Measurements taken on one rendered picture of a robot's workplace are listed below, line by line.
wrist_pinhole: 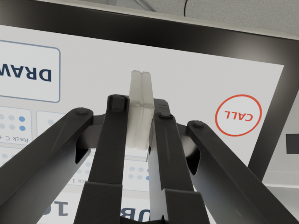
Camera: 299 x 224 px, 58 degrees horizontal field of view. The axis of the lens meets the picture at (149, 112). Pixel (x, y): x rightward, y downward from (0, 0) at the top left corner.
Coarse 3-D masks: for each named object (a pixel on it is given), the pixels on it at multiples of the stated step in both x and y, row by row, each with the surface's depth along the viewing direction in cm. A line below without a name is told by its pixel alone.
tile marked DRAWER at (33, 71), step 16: (0, 48) 20; (16, 48) 20; (32, 48) 20; (48, 48) 21; (0, 64) 21; (16, 64) 21; (32, 64) 21; (48, 64) 21; (0, 80) 21; (16, 80) 22; (32, 80) 22; (48, 80) 22; (0, 96) 22; (16, 96) 22; (32, 96) 22; (48, 96) 22
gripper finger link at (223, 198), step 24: (192, 120) 15; (216, 144) 13; (192, 168) 14; (216, 168) 12; (240, 168) 11; (216, 192) 12; (240, 192) 10; (264, 192) 10; (216, 216) 12; (240, 216) 10; (264, 216) 9; (288, 216) 9
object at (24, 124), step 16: (0, 112) 23; (16, 112) 23; (32, 112) 23; (48, 112) 23; (64, 112) 23; (0, 128) 23; (16, 128) 23; (32, 128) 23; (0, 144) 24; (16, 144) 24; (0, 160) 25; (128, 160) 25; (144, 160) 25; (80, 176) 26; (128, 176) 26; (144, 176) 26; (144, 192) 27
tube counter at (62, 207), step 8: (64, 192) 26; (56, 200) 27; (64, 200) 27; (72, 200) 27; (48, 208) 27; (56, 208) 27; (64, 208) 27; (72, 208) 27; (48, 216) 28; (56, 216) 28; (64, 216) 28
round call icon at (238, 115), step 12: (228, 96) 23; (240, 96) 23; (252, 96) 23; (264, 96) 23; (216, 108) 23; (228, 108) 23; (240, 108) 23; (252, 108) 23; (264, 108) 23; (216, 120) 24; (228, 120) 24; (240, 120) 24; (252, 120) 24; (216, 132) 24; (228, 132) 24; (240, 132) 24; (252, 132) 24
